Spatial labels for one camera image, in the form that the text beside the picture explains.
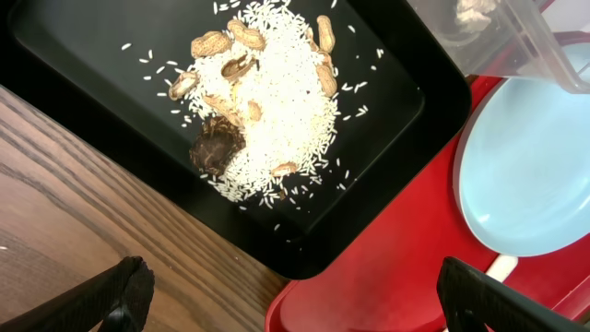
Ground light blue plate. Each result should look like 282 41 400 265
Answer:
454 77 589 256

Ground black waste tray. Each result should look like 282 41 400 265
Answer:
1 0 471 279

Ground clear plastic waste bin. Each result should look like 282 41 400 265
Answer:
408 0 589 94

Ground food scraps rice and peanuts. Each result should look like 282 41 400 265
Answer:
120 0 384 231

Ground red serving tray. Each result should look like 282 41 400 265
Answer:
265 0 590 332

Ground white tissue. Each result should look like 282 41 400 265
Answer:
455 0 498 32

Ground white plastic fork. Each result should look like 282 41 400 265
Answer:
485 255 518 283

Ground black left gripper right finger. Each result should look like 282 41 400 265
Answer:
437 256 589 332

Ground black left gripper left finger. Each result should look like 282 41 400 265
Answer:
1 256 155 332

